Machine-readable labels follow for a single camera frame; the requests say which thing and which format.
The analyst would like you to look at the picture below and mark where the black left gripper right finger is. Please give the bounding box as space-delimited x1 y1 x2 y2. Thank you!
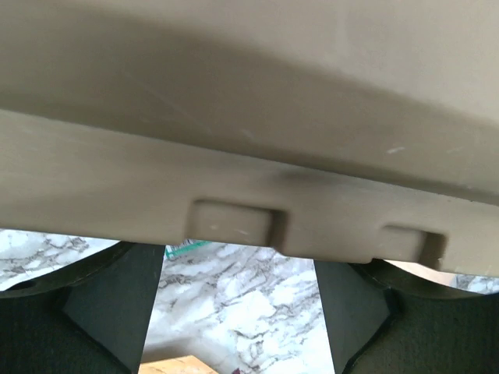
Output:
314 260 498 373

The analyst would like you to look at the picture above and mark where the tan plastic toolbox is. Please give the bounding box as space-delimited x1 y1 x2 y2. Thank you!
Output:
1 1 498 277

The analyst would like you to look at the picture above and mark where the green white glue stick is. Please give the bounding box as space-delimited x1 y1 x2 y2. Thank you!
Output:
165 239 210 259

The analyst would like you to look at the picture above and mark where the brown kraft envelope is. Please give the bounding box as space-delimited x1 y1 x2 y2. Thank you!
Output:
138 355 217 374

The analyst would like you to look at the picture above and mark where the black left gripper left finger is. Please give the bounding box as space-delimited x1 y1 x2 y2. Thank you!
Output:
1 242 164 373

